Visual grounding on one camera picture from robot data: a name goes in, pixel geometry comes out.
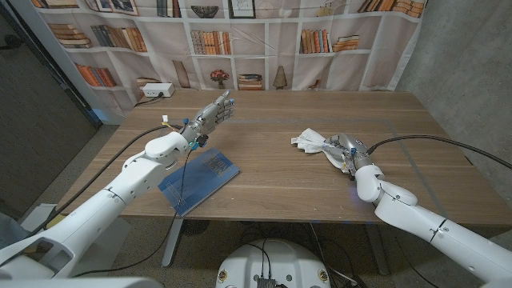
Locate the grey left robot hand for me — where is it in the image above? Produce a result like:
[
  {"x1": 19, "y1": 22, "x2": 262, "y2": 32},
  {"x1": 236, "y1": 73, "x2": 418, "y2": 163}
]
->
[{"x1": 179, "y1": 90, "x2": 236, "y2": 147}]

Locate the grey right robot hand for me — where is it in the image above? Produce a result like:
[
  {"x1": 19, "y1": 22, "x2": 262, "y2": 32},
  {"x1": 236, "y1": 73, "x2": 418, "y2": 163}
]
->
[{"x1": 323, "y1": 133, "x2": 373, "y2": 173}]

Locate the white cloth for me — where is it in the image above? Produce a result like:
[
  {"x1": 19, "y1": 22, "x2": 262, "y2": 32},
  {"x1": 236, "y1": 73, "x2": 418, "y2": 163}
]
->
[{"x1": 290, "y1": 127, "x2": 353, "y2": 174}]

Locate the blue hardcover book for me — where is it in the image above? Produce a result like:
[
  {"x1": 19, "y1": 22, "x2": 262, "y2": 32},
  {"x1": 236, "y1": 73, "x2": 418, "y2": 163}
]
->
[{"x1": 158, "y1": 146, "x2": 241, "y2": 218}]

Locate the white power strip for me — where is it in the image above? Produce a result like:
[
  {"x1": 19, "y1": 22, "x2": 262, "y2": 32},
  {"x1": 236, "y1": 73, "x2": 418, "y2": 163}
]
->
[{"x1": 142, "y1": 82, "x2": 176, "y2": 98}]

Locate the printed bookshelf backdrop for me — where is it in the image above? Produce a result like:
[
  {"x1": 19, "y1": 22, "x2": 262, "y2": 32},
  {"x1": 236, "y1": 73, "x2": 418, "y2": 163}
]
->
[{"x1": 30, "y1": 0, "x2": 427, "y2": 117}]

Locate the grey table leg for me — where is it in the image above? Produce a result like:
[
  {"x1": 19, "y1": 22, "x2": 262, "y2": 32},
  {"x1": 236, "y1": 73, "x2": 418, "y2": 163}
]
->
[
  {"x1": 363, "y1": 223, "x2": 391, "y2": 276},
  {"x1": 162, "y1": 218, "x2": 185, "y2": 268}
]

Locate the black round floor fixture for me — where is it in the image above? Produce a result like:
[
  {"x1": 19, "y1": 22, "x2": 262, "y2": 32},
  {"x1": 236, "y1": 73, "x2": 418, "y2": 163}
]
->
[{"x1": 182, "y1": 219, "x2": 211, "y2": 237}]

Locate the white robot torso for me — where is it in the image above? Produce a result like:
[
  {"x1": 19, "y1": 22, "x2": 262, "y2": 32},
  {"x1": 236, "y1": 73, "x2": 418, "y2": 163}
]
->
[{"x1": 215, "y1": 238, "x2": 332, "y2": 288}]

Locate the dark perforated partition panel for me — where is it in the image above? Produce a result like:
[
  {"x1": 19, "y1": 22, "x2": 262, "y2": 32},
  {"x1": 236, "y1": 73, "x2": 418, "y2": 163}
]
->
[{"x1": 0, "y1": 3, "x2": 103, "y2": 219}]

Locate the person in blue jeans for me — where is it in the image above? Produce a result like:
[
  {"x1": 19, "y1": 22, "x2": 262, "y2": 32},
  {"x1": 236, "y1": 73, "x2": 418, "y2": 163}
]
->
[{"x1": 0, "y1": 211, "x2": 30, "y2": 250}]

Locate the white yellow wire connector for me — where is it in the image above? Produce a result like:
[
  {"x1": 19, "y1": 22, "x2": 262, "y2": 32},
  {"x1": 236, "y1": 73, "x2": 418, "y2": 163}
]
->
[{"x1": 161, "y1": 114, "x2": 180, "y2": 133}]

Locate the black power strip cable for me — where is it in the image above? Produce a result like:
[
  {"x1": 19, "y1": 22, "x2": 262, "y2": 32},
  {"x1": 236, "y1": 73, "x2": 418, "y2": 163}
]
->
[{"x1": 134, "y1": 92, "x2": 165, "y2": 108}]

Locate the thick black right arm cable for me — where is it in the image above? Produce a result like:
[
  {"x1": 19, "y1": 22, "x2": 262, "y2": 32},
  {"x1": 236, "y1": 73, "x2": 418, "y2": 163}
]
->
[{"x1": 366, "y1": 134, "x2": 512, "y2": 170}]

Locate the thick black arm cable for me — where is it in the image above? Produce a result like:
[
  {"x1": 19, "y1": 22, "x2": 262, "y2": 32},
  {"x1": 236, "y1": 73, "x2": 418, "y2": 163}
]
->
[
  {"x1": 366, "y1": 134, "x2": 512, "y2": 170},
  {"x1": 27, "y1": 124, "x2": 184, "y2": 237}
]

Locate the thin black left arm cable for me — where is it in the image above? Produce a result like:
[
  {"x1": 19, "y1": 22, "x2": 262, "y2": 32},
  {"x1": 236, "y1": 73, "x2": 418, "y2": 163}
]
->
[{"x1": 71, "y1": 148, "x2": 194, "y2": 278}]

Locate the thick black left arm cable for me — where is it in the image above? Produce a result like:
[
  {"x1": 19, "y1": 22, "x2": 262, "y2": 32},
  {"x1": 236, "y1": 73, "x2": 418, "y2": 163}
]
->
[{"x1": 27, "y1": 124, "x2": 184, "y2": 237}]

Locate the black wall hook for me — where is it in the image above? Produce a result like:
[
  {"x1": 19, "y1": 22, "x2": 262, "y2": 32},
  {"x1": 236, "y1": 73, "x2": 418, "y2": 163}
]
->
[{"x1": 0, "y1": 34, "x2": 24, "y2": 51}]

